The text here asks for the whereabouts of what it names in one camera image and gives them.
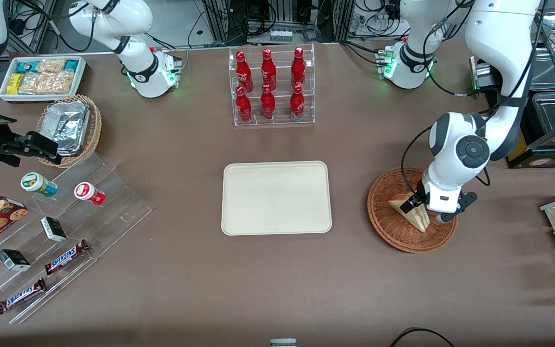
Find beige rectangular tray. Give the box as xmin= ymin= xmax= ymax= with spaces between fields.
xmin=221 ymin=161 xmax=332 ymax=236

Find triangular sandwich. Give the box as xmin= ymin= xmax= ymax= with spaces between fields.
xmin=387 ymin=192 xmax=430 ymax=233

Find yellow snack pack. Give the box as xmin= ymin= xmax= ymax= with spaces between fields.
xmin=6 ymin=73 xmax=25 ymax=95

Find brown round wicker basket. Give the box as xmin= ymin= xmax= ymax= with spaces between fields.
xmin=367 ymin=167 xmax=458 ymax=254

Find stacked aluminium foil trays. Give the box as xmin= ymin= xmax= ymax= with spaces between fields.
xmin=41 ymin=101 xmax=91 ymax=156

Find black hot food display case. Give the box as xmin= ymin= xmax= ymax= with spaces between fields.
xmin=469 ymin=0 xmax=555 ymax=169

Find black cable loop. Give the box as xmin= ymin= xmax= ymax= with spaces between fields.
xmin=390 ymin=328 xmax=456 ymax=347

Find red-lidded cup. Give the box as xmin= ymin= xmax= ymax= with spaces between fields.
xmin=74 ymin=182 xmax=106 ymax=206

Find small black box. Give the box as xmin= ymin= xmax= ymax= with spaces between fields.
xmin=40 ymin=216 xmax=67 ymax=242
xmin=0 ymin=249 xmax=31 ymax=271

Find green-lidded cup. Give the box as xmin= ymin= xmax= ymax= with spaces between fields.
xmin=21 ymin=172 xmax=58 ymax=198

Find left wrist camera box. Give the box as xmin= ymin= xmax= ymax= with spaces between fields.
xmin=436 ymin=191 xmax=478 ymax=224

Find clear cracker bag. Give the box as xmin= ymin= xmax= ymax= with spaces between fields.
xmin=19 ymin=71 xmax=75 ymax=95
xmin=37 ymin=59 xmax=67 ymax=74

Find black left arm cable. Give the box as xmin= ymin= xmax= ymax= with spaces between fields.
xmin=400 ymin=0 xmax=548 ymax=203

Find clear acrylic bottle rack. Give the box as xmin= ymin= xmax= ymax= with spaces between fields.
xmin=228 ymin=43 xmax=316 ymax=127

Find white plastic snack bin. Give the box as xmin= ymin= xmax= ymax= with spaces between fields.
xmin=0 ymin=56 xmax=87 ymax=103

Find red cola bottle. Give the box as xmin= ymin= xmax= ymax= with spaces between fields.
xmin=290 ymin=84 xmax=305 ymax=119
xmin=260 ymin=84 xmax=277 ymax=120
xmin=291 ymin=47 xmax=307 ymax=89
xmin=236 ymin=51 xmax=254 ymax=93
xmin=236 ymin=86 xmax=252 ymax=122
xmin=261 ymin=49 xmax=278 ymax=91

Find clear acrylic stepped display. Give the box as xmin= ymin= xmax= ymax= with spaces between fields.
xmin=0 ymin=152 xmax=153 ymax=324

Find light wicker basket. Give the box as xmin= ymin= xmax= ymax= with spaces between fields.
xmin=36 ymin=94 xmax=103 ymax=168

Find snickers bar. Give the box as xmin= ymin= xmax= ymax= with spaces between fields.
xmin=0 ymin=278 xmax=48 ymax=315
xmin=44 ymin=240 xmax=90 ymax=276

